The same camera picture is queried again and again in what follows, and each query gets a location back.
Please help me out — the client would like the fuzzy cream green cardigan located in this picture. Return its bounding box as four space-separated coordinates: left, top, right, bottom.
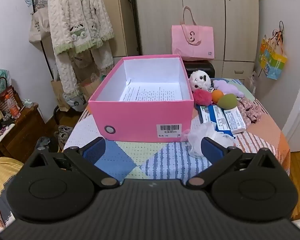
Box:
47 0 115 56

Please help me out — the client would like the purple plush toy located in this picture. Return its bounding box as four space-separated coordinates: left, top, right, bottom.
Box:
213 79 245 98

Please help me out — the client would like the orange egg-shaped sponge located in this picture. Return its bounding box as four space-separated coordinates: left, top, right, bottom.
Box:
211 90 224 103

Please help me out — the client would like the colourful gift bag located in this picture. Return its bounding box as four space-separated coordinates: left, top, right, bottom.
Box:
259 36 288 80

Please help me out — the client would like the yellow bedding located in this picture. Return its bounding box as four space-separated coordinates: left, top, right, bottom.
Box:
0 156 25 198

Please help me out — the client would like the white door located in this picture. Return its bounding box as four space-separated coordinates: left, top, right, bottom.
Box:
281 55 300 153

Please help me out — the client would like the brown paper bag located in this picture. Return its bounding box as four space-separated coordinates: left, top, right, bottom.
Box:
51 79 71 112
79 74 106 103

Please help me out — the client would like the tall brown cabinet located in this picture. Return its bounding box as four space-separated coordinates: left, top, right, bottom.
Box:
104 0 140 58

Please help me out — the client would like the printed paper sheet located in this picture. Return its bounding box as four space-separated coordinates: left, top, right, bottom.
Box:
119 79 185 103

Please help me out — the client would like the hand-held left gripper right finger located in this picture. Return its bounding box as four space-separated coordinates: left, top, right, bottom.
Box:
186 137 282 188

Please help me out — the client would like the white green printed bag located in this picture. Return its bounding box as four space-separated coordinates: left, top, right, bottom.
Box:
0 69 12 93

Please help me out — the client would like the pink tote bag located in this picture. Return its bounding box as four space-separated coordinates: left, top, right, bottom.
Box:
172 6 215 61

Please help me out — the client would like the brown checked handbag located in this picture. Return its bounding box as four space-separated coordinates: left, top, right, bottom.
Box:
0 77 23 111

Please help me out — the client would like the patchwork blanket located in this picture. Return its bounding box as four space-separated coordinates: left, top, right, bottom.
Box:
62 77 292 220

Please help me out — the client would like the beige canvas tote bag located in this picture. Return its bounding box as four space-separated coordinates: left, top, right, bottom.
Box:
29 7 51 45

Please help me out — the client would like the black suitcase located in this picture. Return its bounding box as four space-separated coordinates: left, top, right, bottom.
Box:
184 60 216 79

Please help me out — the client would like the white crumpled plastic film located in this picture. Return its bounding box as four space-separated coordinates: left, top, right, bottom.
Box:
182 122 237 158

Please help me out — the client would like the beige wardrobe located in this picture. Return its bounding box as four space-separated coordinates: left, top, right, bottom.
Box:
134 0 259 80

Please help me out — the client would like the pair of sneakers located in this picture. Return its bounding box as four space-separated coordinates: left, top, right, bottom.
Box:
55 125 73 145

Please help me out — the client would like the orange label plastic bottle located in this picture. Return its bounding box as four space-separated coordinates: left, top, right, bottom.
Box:
4 94 21 119

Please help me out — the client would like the pink cardboard box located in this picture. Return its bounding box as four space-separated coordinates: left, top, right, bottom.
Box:
88 54 195 142

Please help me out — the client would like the green egg-shaped sponge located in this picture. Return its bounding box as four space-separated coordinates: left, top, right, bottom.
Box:
217 94 238 110

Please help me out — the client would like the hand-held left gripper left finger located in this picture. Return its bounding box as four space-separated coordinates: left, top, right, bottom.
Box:
22 137 120 188

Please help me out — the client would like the red fluffy pompom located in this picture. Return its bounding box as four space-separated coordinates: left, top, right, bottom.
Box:
192 89 213 106

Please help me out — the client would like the wooden bedside cabinet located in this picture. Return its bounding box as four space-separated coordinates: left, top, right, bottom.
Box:
0 102 47 163

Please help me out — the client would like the floral fabric scrunchie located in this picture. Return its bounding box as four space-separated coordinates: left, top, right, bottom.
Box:
236 97 266 125

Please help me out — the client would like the white round plush toy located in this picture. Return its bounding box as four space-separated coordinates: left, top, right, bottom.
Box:
189 70 212 92

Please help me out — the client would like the black clothes rack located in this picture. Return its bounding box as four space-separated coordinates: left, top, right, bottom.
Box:
30 0 56 82

